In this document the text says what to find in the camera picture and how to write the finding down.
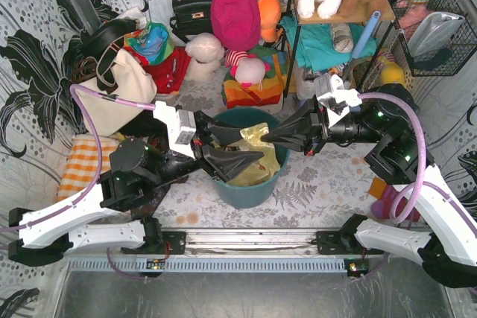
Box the yellow trash bag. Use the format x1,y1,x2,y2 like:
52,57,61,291
227,122,282,185

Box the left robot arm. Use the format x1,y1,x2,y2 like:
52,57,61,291
7,103,264,267

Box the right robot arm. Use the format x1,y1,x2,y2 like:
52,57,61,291
262,84,476,288

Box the teal trash bin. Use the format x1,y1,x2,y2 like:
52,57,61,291
212,107,290,209

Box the cream canvas tote bag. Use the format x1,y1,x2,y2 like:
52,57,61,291
77,49,157,136

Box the magenta felt bag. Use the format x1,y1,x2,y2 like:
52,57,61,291
211,0,261,51

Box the rainbow striped cloth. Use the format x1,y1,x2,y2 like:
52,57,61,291
221,45,288,109

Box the teal folded cloth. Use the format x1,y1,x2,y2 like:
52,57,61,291
280,16,377,71

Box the pink striped plush doll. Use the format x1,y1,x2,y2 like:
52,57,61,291
225,51,271,89

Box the yellow plush duck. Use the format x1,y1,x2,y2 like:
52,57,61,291
377,51,405,84

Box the purple orange sock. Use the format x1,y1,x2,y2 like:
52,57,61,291
368,177,420,222

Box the red cloth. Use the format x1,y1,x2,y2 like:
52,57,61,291
132,47,191,95

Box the cream plush sheep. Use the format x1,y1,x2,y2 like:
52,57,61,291
184,33,225,82

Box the blue lint roller mop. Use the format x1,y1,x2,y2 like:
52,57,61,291
343,10,381,82

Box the orange checkered towel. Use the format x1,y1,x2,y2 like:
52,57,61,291
56,134,99,202

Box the colorful printed scarf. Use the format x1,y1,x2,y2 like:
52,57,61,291
123,22,174,66

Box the orange plush toy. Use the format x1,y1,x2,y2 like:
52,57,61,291
257,0,281,42

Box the black leather handbag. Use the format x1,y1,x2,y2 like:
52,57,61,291
169,0,212,43

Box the silver foil pouch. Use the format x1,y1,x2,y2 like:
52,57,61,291
407,12,465,57

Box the black hat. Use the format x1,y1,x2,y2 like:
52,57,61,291
82,19,137,60

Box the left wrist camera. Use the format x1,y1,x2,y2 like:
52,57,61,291
153,101,196,158

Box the aluminium rail base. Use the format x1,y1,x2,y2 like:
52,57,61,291
55,226,455,278

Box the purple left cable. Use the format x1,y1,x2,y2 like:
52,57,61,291
0,83,157,282

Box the black wire basket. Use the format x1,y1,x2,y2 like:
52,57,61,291
389,0,476,77

